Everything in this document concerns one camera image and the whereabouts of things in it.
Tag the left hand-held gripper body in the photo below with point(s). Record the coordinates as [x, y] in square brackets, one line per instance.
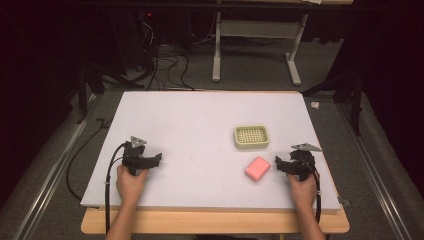
[134, 156]

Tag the person's left hand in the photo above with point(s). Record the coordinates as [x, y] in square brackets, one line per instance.
[128, 186]

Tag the crumpled white paper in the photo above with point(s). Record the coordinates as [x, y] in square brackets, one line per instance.
[315, 105]

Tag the black metal stand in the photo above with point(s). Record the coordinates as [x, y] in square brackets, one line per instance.
[87, 83]
[353, 96]

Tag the grey tape piece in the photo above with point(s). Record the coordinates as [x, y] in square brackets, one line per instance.
[344, 201]

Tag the pink soap bar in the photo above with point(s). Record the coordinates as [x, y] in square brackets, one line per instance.
[257, 168]

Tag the pale green soap dish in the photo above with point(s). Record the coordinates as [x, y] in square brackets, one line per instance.
[251, 136]

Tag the person's right hand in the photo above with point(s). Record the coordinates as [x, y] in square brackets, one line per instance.
[302, 193]

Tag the white metal desk frame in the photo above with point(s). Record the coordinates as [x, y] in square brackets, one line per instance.
[260, 29]

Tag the metal floor rail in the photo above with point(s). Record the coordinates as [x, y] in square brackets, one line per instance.
[50, 180]
[376, 180]

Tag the white foam mat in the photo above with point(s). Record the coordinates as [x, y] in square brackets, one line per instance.
[200, 140]

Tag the wooden table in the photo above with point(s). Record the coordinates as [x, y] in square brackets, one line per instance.
[213, 222]

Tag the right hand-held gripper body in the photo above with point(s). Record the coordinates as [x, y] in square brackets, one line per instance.
[302, 163]

